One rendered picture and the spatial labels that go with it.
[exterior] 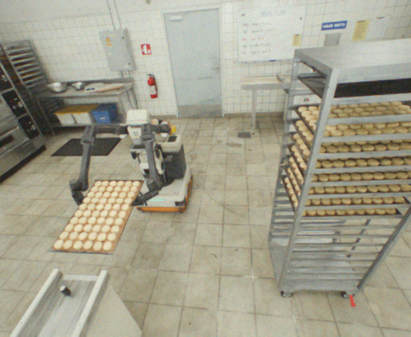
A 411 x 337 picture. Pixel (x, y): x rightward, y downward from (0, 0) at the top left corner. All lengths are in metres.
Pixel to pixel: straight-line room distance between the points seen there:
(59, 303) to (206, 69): 4.31
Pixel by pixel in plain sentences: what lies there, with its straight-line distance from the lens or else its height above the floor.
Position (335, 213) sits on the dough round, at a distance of 1.60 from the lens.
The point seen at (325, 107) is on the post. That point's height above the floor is 1.67.
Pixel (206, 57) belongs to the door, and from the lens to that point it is 4.80.
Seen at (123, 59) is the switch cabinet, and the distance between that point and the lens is 5.01.
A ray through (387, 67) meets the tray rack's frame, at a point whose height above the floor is 1.81.
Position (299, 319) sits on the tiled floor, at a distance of 2.23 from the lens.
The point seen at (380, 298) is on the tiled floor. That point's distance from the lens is 2.55.
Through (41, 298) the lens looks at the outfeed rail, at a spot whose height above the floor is 0.89.
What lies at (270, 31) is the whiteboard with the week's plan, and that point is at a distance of 4.72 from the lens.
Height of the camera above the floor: 2.04
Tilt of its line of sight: 35 degrees down
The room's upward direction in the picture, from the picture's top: 6 degrees counter-clockwise
